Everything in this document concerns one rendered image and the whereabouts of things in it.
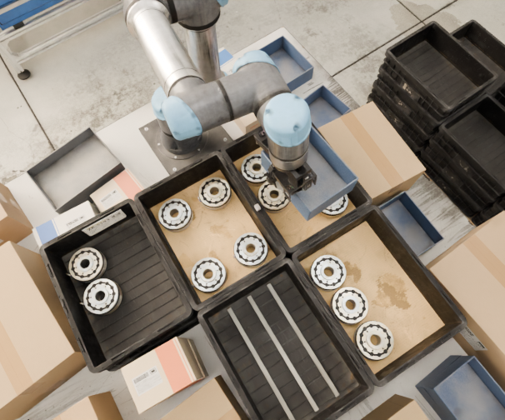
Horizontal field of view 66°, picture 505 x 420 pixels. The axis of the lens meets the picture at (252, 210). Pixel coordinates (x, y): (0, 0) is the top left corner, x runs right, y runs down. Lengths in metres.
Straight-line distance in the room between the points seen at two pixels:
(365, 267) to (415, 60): 1.19
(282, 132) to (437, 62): 1.59
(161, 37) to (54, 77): 2.12
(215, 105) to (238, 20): 2.24
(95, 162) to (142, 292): 0.54
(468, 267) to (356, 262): 0.30
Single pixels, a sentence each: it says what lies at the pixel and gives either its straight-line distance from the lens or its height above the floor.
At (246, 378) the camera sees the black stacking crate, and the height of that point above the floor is 0.83.
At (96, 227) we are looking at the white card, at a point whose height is 0.89.
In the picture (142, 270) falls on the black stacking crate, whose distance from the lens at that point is 1.25.
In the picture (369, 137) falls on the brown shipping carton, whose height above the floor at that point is 0.86.
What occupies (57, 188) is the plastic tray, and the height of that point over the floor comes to 0.75.
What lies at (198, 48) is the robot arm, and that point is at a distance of 1.13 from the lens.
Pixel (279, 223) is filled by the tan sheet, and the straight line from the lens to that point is 1.23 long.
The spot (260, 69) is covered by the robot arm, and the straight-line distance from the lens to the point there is 0.71.
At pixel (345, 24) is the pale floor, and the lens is 2.91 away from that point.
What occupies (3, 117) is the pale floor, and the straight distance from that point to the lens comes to 2.89.
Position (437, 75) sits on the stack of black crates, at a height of 0.49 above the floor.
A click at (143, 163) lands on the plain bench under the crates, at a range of 1.53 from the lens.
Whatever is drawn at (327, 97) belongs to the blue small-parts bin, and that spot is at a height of 0.73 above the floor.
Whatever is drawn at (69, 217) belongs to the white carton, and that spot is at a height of 0.79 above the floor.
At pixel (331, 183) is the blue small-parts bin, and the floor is 1.07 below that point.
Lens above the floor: 1.99
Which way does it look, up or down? 69 degrees down
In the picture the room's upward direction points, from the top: 5 degrees counter-clockwise
